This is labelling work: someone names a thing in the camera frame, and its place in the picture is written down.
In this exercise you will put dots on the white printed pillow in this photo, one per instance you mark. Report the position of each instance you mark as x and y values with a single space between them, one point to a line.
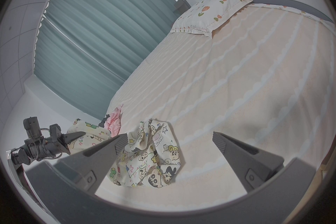
210 13

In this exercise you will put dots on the bed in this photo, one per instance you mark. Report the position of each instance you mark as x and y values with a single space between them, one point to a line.
236 73

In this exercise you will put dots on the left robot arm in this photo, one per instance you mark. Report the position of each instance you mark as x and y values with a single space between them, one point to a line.
28 152

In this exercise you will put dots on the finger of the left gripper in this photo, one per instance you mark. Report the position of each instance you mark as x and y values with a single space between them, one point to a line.
70 138

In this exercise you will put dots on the white printed pyjama top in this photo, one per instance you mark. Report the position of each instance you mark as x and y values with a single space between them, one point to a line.
147 160

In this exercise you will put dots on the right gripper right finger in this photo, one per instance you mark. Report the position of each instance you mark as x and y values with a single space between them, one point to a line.
246 165

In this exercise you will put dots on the grey white bedside table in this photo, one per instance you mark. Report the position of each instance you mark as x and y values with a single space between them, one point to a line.
181 5

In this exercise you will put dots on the pink garment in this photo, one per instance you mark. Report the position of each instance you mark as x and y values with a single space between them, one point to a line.
114 120

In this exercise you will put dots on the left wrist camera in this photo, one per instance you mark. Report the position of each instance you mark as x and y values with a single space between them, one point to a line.
31 125

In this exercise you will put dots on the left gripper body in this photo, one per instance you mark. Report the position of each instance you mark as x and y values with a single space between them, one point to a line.
57 143

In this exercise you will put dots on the dark grey garment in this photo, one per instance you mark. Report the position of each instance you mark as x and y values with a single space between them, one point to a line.
102 121

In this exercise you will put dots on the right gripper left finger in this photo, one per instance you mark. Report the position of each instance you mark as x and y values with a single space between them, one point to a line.
91 165

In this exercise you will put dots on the blue-green curtain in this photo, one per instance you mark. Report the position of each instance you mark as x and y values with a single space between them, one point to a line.
78 78
112 13

